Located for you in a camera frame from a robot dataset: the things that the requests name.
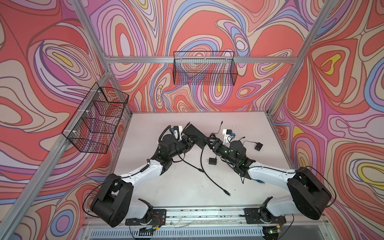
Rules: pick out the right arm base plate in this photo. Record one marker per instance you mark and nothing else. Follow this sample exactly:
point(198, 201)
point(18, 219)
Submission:
point(262, 216)

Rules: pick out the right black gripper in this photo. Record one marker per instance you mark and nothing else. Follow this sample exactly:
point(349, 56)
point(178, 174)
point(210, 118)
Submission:
point(216, 141)

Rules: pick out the left black wire basket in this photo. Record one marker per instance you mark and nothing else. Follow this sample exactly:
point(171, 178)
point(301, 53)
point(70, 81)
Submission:
point(99, 116)

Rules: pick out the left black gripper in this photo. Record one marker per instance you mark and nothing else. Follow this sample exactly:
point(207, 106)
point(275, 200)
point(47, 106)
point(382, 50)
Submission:
point(186, 141)

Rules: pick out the black power adapter with cord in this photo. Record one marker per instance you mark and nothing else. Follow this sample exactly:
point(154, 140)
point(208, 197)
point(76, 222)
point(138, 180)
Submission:
point(213, 161)

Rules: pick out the aluminium front rail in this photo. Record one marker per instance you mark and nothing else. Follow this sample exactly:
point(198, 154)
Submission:
point(212, 223)

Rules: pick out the black wire basket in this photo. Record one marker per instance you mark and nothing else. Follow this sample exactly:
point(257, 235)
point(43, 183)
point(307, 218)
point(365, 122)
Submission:
point(204, 68)
point(99, 116)

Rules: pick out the rear black wire basket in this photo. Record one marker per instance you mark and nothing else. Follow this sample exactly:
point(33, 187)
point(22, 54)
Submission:
point(204, 68)

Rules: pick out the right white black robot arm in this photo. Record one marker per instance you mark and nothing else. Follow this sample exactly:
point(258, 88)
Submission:
point(307, 194)

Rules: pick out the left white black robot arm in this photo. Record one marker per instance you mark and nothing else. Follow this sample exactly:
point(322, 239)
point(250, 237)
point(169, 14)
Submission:
point(114, 201)

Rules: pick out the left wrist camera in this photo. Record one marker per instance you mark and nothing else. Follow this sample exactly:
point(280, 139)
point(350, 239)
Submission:
point(177, 132)

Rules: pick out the black network switch box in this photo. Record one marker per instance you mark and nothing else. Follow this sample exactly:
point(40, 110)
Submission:
point(196, 136)

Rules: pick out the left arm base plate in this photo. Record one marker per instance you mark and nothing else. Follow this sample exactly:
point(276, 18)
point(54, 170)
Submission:
point(155, 218)

